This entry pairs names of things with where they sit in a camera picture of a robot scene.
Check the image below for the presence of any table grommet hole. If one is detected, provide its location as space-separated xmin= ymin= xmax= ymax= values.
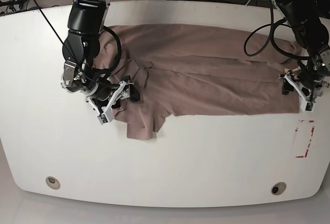
xmin=45 ymin=177 xmax=60 ymax=190
xmin=271 ymin=182 xmax=287 ymax=196

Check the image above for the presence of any left table grommet hole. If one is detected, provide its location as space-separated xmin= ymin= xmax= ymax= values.
xmin=45 ymin=177 xmax=60 ymax=190

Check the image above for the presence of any red tape rectangle marking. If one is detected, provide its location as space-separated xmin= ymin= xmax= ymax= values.
xmin=292 ymin=120 xmax=316 ymax=158

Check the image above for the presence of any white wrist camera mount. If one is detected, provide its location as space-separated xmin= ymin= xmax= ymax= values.
xmin=86 ymin=79 xmax=133 ymax=125
xmin=279 ymin=68 xmax=329 ymax=112

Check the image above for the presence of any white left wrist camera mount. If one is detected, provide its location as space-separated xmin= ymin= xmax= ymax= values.
xmin=279 ymin=68 xmax=329 ymax=112

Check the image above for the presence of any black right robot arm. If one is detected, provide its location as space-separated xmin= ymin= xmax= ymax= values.
xmin=62 ymin=0 xmax=122 ymax=109

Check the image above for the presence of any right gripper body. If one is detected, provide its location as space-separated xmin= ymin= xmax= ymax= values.
xmin=86 ymin=76 xmax=129 ymax=110

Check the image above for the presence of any mauve T-shirt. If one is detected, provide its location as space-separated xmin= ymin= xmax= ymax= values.
xmin=109 ymin=24 xmax=299 ymax=140

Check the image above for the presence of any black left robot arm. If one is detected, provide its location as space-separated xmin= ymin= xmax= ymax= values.
xmin=270 ymin=0 xmax=329 ymax=93

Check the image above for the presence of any right table grommet hole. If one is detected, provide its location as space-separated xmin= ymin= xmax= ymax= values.
xmin=271 ymin=182 xmax=287 ymax=196

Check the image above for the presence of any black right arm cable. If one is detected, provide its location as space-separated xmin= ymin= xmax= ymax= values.
xmin=20 ymin=0 xmax=123 ymax=88

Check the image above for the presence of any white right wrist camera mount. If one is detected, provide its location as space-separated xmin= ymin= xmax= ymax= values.
xmin=86 ymin=79 xmax=133 ymax=125

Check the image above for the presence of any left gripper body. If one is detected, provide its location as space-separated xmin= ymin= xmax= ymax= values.
xmin=294 ymin=53 xmax=329 ymax=98

